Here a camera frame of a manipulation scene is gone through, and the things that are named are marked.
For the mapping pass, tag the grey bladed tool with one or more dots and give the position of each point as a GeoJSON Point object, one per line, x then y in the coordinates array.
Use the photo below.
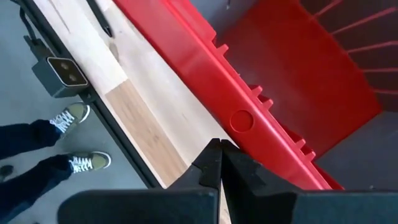
{"type": "Point", "coordinates": [101, 18]}

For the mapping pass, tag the person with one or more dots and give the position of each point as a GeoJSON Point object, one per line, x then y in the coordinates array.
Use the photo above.
{"type": "Point", "coordinates": [25, 137]}

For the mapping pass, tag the person's shoe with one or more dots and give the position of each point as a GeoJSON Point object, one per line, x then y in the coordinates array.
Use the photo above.
{"type": "Point", "coordinates": [73, 113]}
{"type": "Point", "coordinates": [93, 161]}

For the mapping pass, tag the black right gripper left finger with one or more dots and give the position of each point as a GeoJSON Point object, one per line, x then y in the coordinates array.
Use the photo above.
{"type": "Point", "coordinates": [140, 207]}

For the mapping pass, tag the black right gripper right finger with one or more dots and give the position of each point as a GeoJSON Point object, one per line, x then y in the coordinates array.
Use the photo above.
{"type": "Point", "coordinates": [295, 207]}

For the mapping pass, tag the large red plastic bin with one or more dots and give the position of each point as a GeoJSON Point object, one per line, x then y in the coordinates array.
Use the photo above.
{"type": "Point", "coordinates": [217, 77]}

